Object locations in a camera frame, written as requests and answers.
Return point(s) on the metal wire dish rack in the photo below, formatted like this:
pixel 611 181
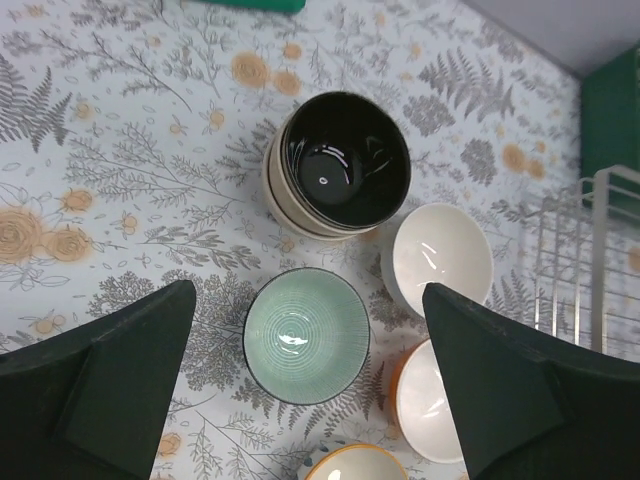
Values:
pixel 586 266

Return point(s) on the grey white gradient bowl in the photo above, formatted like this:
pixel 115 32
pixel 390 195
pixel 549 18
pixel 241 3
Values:
pixel 436 243

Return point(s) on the orange bowl black inside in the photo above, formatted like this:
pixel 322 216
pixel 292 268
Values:
pixel 420 408

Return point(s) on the pale green ribbed bowl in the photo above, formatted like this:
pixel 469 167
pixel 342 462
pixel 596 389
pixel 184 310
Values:
pixel 306 336

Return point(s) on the floral patterned table mat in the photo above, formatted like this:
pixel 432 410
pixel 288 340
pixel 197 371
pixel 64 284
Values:
pixel 132 138

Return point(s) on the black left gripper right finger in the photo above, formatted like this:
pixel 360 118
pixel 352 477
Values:
pixel 527 405

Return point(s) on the black glossy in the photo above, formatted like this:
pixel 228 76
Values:
pixel 346 159

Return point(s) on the beige floral bowl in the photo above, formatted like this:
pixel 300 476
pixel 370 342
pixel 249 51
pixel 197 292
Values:
pixel 279 214
pixel 286 199

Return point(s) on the green folded cloth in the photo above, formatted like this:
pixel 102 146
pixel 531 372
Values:
pixel 278 6

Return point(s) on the green compartment organizer tray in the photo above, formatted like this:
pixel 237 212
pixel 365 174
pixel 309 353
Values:
pixel 609 128

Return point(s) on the white bowl blue leaf pattern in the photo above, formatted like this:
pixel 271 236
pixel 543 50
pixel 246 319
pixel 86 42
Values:
pixel 354 461

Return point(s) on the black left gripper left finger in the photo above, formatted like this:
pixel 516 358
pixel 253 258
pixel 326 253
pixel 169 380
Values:
pixel 91 403

